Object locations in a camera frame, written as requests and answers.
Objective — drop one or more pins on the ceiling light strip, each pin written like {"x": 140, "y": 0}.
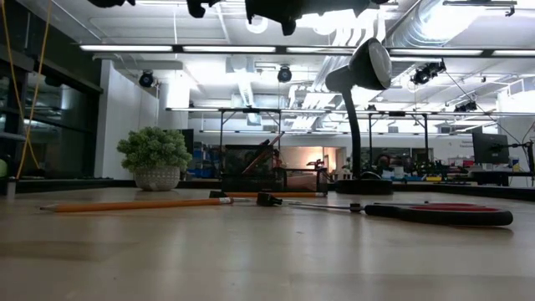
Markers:
{"x": 434, "y": 52}
{"x": 230, "y": 49}
{"x": 125, "y": 48}

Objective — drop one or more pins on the black ceiling camera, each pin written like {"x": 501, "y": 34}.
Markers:
{"x": 284, "y": 74}
{"x": 426, "y": 73}
{"x": 147, "y": 79}

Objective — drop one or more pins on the black computer monitor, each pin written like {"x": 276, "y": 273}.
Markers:
{"x": 491, "y": 148}

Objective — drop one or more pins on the black binder clip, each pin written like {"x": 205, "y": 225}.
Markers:
{"x": 267, "y": 199}
{"x": 218, "y": 194}

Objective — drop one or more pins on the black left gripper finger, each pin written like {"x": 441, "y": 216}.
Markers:
{"x": 301, "y": 10}

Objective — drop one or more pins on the yellow wooden pencil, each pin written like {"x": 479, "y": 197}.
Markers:
{"x": 138, "y": 205}
{"x": 267, "y": 155}

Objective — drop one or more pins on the green artificial potted plant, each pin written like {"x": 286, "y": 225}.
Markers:
{"x": 154, "y": 154}

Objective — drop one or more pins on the black mesh desk organizer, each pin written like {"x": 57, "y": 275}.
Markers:
{"x": 234, "y": 167}

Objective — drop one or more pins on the black metal rig frame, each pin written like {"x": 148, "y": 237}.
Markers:
{"x": 397, "y": 113}
{"x": 251, "y": 110}

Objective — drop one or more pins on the silver ventilation duct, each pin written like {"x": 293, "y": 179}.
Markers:
{"x": 418, "y": 25}

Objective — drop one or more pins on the black aluminium table frame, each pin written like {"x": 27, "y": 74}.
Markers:
{"x": 62, "y": 184}

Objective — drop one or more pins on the black gooseneck desk lamp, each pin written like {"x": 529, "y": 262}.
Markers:
{"x": 355, "y": 125}

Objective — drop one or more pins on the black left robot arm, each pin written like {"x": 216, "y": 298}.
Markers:
{"x": 194, "y": 8}

